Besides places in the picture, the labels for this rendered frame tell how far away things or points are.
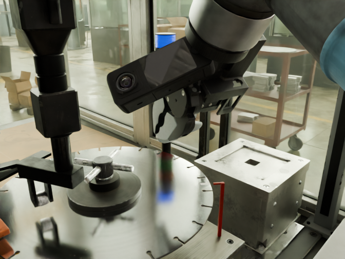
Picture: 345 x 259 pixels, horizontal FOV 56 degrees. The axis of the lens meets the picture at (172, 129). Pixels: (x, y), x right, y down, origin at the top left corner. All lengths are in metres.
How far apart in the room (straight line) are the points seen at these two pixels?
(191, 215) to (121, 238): 0.10
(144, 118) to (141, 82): 0.76
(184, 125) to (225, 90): 0.06
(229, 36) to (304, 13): 0.09
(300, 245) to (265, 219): 0.13
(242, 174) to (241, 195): 0.04
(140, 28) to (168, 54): 0.70
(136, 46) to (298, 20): 0.86
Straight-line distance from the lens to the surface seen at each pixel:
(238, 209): 0.68
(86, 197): 0.49
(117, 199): 0.47
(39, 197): 0.47
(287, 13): 0.25
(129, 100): 0.34
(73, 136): 1.26
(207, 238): 0.58
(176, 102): 0.38
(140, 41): 1.05
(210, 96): 0.37
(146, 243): 0.41
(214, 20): 0.30
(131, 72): 0.35
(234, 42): 0.31
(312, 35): 0.23
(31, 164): 0.45
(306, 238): 0.78
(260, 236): 0.68
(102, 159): 0.49
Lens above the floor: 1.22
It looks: 21 degrees down
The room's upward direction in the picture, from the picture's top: straight up
